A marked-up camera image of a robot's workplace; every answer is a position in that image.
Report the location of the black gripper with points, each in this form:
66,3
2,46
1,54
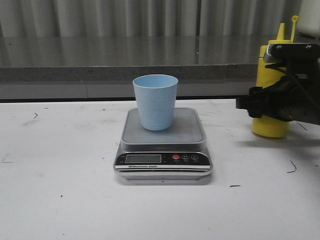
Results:
296,96

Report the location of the light blue plastic cup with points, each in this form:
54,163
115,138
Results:
155,96

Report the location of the yellow squeeze bottle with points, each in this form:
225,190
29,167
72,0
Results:
266,126

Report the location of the grey stone counter ledge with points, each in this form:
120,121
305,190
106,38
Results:
95,68

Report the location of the white box on counter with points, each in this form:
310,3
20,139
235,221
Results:
309,18

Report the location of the grey pleated curtain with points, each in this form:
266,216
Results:
148,18

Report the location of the silver electronic kitchen scale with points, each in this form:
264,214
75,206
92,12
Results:
177,153

